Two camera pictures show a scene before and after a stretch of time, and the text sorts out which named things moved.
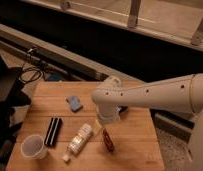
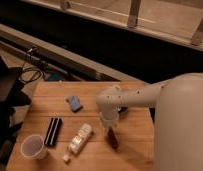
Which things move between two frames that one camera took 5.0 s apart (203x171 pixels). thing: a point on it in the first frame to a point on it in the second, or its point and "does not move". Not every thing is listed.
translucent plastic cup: x=33 y=147 does not move
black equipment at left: x=8 y=81 does not move
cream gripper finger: x=97 y=127 to x=104 y=130
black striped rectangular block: x=53 y=131 does not move
